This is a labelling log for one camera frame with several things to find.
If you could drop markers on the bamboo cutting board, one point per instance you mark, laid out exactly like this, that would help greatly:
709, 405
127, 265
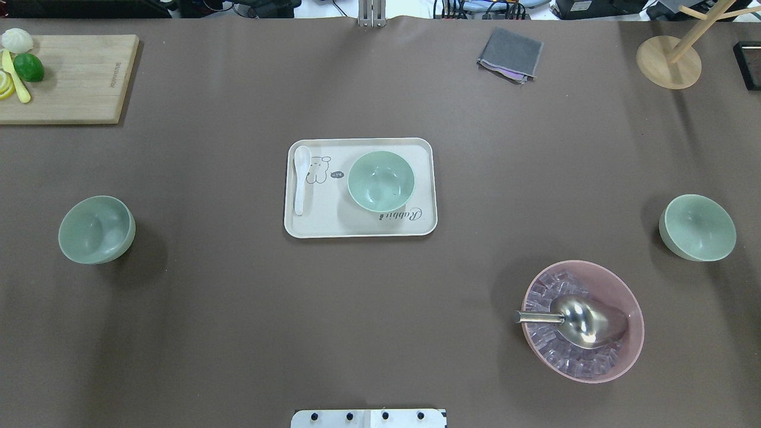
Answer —
86, 80

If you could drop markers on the green bowl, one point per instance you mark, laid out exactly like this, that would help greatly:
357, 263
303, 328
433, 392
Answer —
697, 228
381, 181
97, 230

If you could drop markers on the black glass holder tray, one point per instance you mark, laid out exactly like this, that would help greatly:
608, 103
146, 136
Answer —
747, 54

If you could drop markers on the green bowl on tray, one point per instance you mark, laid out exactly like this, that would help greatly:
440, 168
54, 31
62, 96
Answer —
381, 181

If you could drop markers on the wooden cup rack stand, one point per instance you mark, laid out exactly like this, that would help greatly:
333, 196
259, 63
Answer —
671, 62

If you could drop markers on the pink bowl with ice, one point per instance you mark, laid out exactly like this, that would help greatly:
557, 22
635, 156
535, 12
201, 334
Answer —
584, 278

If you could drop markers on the yellow plastic knife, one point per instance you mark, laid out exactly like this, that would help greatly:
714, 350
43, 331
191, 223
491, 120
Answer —
19, 87

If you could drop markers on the green lime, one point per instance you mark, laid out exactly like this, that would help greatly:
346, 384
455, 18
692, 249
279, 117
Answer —
28, 67

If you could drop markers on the cream rabbit serving tray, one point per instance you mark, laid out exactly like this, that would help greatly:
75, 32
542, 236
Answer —
330, 212

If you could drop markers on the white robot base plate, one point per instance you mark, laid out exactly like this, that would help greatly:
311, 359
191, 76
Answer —
383, 417

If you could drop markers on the grey folded cloth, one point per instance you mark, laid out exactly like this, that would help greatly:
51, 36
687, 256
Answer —
512, 55

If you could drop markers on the white garlic bulb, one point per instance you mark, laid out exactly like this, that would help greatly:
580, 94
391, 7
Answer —
17, 41

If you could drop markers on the white ceramic spoon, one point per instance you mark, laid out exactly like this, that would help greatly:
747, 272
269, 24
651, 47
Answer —
302, 162

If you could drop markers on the lemon slice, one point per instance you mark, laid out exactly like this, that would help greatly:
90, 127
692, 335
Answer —
7, 86

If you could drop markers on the metal ice scoop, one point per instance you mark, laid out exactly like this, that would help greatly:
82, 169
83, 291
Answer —
582, 321

